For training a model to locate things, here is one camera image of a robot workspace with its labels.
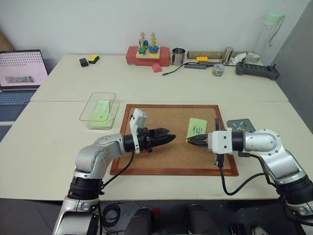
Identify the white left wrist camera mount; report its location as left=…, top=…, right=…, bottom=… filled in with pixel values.
left=128, top=107, right=149, bottom=155

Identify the green note with black writing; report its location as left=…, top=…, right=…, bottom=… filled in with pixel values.
left=186, top=117, right=208, bottom=140

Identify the clear jar of colourful pins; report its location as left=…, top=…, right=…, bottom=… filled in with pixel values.
left=211, top=63, right=224, bottom=78

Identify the open laptop with pink screen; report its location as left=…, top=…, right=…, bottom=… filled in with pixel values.
left=0, top=49, right=49, bottom=121

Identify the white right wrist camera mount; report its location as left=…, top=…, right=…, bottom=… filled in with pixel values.
left=207, top=127, right=233, bottom=155

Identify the white shoe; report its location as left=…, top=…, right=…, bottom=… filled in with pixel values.
left=251, top=225, right=267, bottom=235

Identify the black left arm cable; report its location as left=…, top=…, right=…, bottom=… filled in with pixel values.
left=102, top=151, right=135, bottom=188

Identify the shiny metal cylinder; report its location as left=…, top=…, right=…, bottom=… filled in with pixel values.
left=221, top=46, right=236, bottom=66

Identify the wooden colourful stacking toy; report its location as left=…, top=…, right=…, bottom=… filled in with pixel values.
left=135, top=31, right=161, bottom=60

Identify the crumpled white paper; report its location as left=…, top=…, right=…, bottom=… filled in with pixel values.
left=231, top=52, right=248, bottom=66

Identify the black handheld controller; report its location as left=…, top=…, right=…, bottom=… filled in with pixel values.
left=235, top=61, right=281, bottom=81

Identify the dark rounded shape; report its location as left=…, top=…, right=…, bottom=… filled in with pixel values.
left=124, top=207, right=155, bottom=235
left=187, top=204, right=221, bottom=235

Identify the grey USB hub with cable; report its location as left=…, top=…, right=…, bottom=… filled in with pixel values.
left=162, top=62, right=215, bottom=77

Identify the green sticky notes stack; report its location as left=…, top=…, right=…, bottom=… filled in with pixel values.
left=90, top=100, right=114, bottom=128

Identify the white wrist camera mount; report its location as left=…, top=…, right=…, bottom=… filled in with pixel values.
left=128, top=107, right=149, bottom=155
left=207, top=127, right=233, bottom=155

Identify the coiled black cable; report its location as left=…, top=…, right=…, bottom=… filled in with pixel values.
left=101, top=204, right=121, bottom=227

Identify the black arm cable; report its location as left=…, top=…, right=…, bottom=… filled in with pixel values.
left=218, top=156, right=268, bottom=196
left=102, top=151, right=135, bottom=188

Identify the clear plastic box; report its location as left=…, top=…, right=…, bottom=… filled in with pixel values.
left=78, top=92, right=120, bottom=130

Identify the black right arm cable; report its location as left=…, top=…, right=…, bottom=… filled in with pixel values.
left=218, top=156, right=268, bottom=196

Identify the metal cup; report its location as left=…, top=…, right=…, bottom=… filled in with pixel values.
left=171, top=47, right=186, bottom=66

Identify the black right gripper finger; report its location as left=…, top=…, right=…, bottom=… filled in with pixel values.
left=188, top=133, right=209, bottom=142
left=186, top=140, right=209, bottom=149

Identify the wood-framed cork board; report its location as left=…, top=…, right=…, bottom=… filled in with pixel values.
left=110, top=104, right=239, bottom=177

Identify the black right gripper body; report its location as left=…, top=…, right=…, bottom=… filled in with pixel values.
left=206, top=118, right=224, bottom=169

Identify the clear bottle with green lid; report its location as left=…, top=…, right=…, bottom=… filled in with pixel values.
left=255, top=11, right=286, bottom=60

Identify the dark grey tray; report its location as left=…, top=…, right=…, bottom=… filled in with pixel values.
left=225, top=118, right=256, bottom=135

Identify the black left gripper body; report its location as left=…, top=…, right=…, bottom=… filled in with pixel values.
left=136, top=127, right=157, bottom=154

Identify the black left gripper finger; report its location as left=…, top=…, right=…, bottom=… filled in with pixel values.
left=154, top=134, right=177, bottom=148
left=153, top=127, right=171, bottom=138

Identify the red cardboard box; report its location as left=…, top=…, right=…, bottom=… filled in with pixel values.
left=125, top=46, right=171, bottom=67

